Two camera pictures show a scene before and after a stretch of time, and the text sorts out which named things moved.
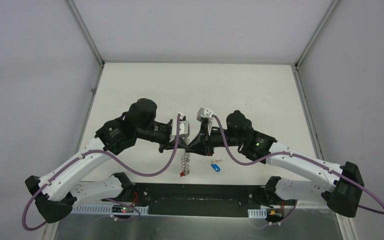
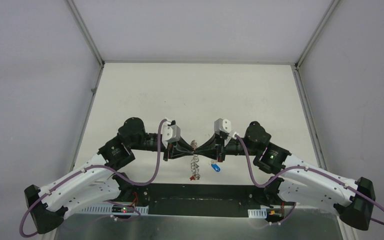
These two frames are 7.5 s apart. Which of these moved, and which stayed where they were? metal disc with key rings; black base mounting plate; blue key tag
Moved: metal disc with key rings
Stayed: black base mounting plate; blue key tag
